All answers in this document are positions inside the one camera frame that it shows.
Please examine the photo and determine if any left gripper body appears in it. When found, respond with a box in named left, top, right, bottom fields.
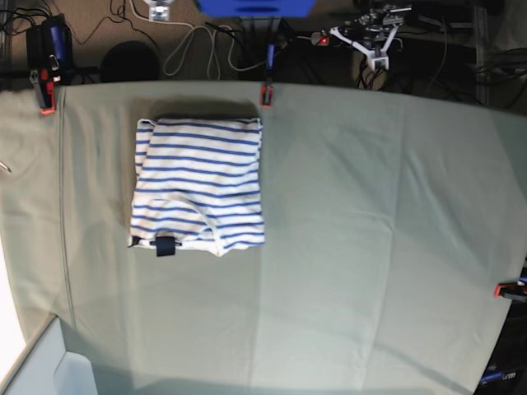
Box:
left=329, top=3, right=413, bottom=71

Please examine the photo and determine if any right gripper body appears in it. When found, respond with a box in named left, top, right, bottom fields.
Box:
left=143, top=0, right=174, bottom=21

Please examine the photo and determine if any blue white striped t-shirt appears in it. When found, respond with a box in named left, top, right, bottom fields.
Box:
left=128, top=118, right=265, bottom=257

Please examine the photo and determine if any black power strip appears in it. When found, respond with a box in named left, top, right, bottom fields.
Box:
left=307, top=31, right=396, bottom=56

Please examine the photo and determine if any blue box top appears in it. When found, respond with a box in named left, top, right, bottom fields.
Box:
left=196, top=0, right=316, bottom=18

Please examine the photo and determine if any black round stool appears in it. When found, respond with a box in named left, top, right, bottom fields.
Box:
left=100, top=41, right=160, bottom=83

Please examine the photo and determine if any red clamp top centre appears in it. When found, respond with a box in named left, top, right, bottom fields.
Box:
left=259, top=84, right=273, bottom=108

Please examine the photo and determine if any red clamp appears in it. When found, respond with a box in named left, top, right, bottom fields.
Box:
left=259, top=84, right=273, bottom=108
left=30, top=68, right=61, bottom=115

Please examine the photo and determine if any red clamp top left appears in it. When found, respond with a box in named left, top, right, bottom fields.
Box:
left=30, top=68, right=61, bottom=115

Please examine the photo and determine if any green table cloth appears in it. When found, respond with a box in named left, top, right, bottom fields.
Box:
left=1, top=81, right=526, bottom=394

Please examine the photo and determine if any red clamp right edge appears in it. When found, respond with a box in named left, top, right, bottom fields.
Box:
left=494, top=277, right=527, bottom=303

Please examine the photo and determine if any white bin bottom left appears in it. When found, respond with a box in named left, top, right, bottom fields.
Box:
left=1, top=314, right=98, bottom=395

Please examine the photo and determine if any white cable on floor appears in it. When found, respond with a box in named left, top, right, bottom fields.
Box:
left=123, top=0, right=268, bottom=80

